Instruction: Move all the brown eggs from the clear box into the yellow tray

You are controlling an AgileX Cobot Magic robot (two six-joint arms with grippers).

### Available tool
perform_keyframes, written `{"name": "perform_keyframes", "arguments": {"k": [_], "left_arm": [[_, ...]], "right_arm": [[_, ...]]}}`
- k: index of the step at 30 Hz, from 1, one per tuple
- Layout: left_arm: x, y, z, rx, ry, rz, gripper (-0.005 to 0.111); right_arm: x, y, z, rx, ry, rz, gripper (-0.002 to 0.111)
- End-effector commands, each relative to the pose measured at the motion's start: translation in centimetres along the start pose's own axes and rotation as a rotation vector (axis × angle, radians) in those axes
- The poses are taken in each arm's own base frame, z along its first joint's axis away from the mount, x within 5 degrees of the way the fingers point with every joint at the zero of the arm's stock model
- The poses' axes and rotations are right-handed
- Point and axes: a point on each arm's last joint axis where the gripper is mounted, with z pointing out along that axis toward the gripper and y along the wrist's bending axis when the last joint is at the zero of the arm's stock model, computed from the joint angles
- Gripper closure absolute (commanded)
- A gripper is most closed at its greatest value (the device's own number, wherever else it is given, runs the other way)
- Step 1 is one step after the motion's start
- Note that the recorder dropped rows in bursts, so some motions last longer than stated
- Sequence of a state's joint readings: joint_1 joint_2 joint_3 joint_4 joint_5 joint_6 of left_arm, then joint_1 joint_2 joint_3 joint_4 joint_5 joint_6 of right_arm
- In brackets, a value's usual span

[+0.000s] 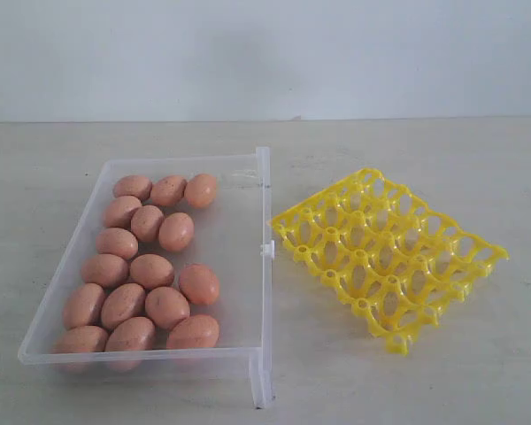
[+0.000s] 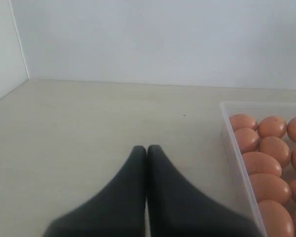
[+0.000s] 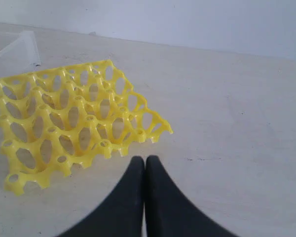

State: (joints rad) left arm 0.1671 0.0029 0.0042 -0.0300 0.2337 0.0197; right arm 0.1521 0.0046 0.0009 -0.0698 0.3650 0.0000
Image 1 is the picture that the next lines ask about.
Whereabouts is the yellow plastic egg tray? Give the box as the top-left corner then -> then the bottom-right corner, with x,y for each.
272,168 -> 509,355

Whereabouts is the brown egg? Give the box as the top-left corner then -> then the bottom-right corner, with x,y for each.
150,174 -> 187,207
184,174 -> 218,209
112,174 -> 152,202
51,325 -> 109,375
178,264 -> 220,305
165,314 -> 219,350
104,316 -> 156,352

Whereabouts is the brown egg second row right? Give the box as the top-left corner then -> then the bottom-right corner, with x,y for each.
158,212 -> 194,252

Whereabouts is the brown egg second row middle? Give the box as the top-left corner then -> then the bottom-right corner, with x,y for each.
130,205 -> 164,243

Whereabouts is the brown egg second row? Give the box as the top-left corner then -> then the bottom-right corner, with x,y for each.
103,196 -> 142,228
158,212 -> 194,252
130,205 -> 164,243

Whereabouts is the brown egg fifth row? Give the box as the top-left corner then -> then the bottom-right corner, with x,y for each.
62,282 -> 106,329
100,282 -> 146,330
145,286 -> 190,330

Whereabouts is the clear plastic tray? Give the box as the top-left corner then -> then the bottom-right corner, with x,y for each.
18,147 -> 274,408

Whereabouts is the brown egg fourth row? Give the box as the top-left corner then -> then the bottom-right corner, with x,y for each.
81,253 -> 129,289
129,254 -> 175,290

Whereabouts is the brown egg third row left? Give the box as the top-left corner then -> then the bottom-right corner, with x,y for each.
96,228 -> 139,260

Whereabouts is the brown egg second row left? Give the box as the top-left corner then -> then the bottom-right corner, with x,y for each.
103,196 -> 142,228

